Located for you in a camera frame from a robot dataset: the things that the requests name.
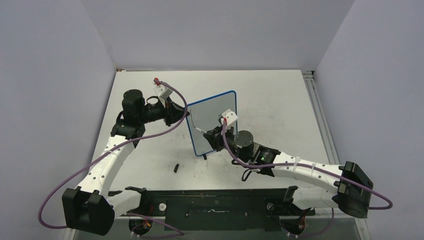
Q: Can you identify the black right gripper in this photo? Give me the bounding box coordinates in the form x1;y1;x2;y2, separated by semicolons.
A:
204;122;250;163

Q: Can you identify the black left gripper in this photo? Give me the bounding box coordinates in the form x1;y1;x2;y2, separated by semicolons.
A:
138;96;190;127

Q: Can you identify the white marker pen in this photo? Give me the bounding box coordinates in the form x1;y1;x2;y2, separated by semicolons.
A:
194;127;206;134

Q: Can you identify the blue framed whiteboard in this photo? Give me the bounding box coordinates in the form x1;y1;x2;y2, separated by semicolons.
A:
186;90;237;157

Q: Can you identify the black marker cap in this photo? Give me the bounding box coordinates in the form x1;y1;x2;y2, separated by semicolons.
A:
173;163;180;173

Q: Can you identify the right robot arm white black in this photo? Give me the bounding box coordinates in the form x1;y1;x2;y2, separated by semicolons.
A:
202;126;374;219

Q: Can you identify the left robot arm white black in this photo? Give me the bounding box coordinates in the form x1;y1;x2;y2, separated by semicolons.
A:
62;85;187;236

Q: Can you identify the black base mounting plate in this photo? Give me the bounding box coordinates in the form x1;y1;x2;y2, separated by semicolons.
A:
130;186;316;231

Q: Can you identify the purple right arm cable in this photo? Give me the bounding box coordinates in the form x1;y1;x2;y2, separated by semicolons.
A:
221;119;394;211

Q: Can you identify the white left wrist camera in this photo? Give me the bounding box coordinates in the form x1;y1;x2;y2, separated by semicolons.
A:
153;77;173;100

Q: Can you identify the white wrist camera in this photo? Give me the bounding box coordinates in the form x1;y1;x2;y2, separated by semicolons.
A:
218;109;238;128
153;77;173;100

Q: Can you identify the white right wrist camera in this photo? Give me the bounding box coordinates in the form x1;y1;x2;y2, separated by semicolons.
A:
218;109;238;128

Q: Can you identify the aluminium rail right side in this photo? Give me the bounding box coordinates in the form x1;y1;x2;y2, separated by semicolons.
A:
301;70;340;164

